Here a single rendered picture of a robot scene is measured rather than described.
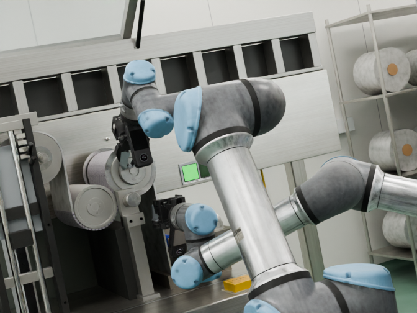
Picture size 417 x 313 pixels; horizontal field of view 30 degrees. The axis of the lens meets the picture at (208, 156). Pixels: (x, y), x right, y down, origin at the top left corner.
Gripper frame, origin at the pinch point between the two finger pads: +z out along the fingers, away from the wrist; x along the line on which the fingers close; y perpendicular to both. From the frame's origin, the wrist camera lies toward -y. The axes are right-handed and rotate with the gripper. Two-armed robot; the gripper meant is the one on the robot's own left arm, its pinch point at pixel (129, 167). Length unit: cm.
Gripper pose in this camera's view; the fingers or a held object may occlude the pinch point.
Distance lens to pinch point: 213.7
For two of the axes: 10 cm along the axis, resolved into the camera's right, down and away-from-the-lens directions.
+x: -9.0, 2.0, -3.9
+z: -1.7, 6.4, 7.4
